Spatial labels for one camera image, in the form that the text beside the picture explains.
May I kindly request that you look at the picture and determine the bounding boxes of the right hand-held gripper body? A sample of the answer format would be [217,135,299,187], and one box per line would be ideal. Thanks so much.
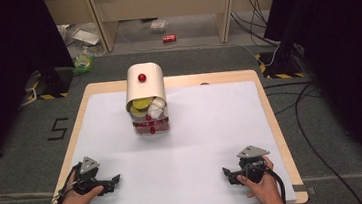
[235,143,274,186]

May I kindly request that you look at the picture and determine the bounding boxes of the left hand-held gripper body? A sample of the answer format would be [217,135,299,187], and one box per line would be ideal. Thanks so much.
[68,153,112,198]

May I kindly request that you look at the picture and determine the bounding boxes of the person's right hand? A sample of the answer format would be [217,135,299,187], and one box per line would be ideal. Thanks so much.
[234,154,284,204]

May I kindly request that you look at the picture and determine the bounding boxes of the small yellow round piece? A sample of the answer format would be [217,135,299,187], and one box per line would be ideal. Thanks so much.
[129,104,148,119]

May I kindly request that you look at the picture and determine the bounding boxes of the white blocky piece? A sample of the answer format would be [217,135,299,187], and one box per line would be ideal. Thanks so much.
[146,105,165,119]

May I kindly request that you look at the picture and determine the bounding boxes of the large yellow round piece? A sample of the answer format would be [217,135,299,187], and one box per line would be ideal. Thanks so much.
[132,97,155,111]

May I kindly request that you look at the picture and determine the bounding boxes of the white round piece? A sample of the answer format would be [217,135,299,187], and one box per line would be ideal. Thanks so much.
[149,95,168,111]

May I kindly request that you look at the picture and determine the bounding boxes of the black stand base striped edge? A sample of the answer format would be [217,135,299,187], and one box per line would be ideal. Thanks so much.
[253,45,306,83]
[23,65,77,103]

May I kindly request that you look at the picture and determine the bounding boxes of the green plastic bag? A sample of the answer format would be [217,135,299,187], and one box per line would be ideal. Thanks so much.
[71,51,98,75]

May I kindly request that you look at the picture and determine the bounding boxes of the black curtain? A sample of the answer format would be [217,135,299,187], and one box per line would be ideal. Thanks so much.
[0,0,85,174]
[259,0,362,204]

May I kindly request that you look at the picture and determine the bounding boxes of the clear plastic packet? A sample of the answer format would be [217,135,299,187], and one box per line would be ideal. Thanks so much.
[149,18,170,34]

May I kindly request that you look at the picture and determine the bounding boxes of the beige wooden desk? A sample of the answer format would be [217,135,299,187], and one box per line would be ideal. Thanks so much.
[42,0,243,62]

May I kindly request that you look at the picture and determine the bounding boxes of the left gripper wires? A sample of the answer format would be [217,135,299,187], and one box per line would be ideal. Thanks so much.
[51,162,87,203]

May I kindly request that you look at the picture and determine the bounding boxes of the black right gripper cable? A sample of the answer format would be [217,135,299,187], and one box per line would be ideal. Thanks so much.
[264,166,288,204]

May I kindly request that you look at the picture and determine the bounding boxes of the long black floor cable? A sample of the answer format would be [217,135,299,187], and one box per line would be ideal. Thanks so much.
[292,76,362,204]

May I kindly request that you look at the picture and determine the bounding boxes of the white floor cable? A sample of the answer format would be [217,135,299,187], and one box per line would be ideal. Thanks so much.
[112,5,284,82]

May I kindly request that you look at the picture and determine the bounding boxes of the black socket cables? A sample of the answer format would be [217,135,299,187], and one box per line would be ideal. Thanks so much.
[228,0,280,52]

